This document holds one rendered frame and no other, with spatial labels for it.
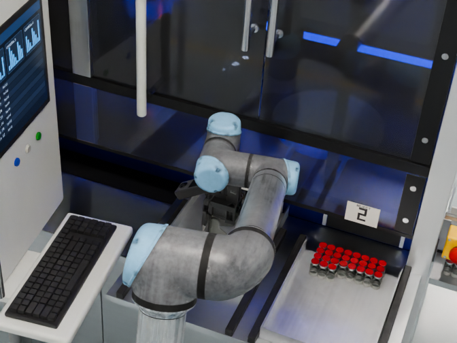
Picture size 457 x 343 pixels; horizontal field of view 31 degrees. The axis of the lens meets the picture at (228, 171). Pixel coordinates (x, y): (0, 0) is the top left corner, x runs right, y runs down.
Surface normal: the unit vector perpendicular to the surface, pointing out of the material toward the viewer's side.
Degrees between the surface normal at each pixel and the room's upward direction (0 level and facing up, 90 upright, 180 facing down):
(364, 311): 0
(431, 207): 90
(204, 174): 91
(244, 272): 63
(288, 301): 0
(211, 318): 0
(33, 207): 90
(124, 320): 90
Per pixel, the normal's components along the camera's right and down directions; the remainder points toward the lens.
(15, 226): 0.96, 0.20
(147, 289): -0.54, 0.18
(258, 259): 0.74, -0.16
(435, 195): -0.37, 0.54
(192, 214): 0.06, -0.80
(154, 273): -0.21, 0.31
